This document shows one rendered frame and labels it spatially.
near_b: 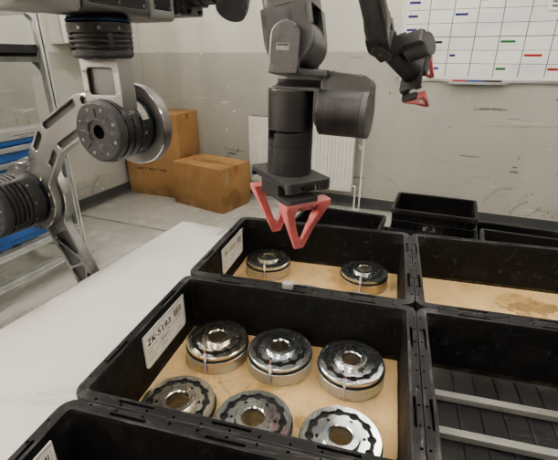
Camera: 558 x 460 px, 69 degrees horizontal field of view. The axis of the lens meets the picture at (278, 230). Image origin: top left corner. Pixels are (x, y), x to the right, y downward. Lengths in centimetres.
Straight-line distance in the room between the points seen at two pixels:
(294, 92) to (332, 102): 5
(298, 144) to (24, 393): 72
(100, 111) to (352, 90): 67
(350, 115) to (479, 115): 315
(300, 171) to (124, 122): 58
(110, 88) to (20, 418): 70
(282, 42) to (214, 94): 370
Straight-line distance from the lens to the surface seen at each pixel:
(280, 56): 49
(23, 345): 110
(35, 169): 145
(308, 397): 65
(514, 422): 70
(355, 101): 48
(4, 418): 94
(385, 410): 65
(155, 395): 63
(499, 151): 366
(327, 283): 92
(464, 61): 356
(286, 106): 50
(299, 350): 68
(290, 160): 51
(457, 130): 361
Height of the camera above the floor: 130
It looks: 23 degrees down
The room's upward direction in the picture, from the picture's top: straight up
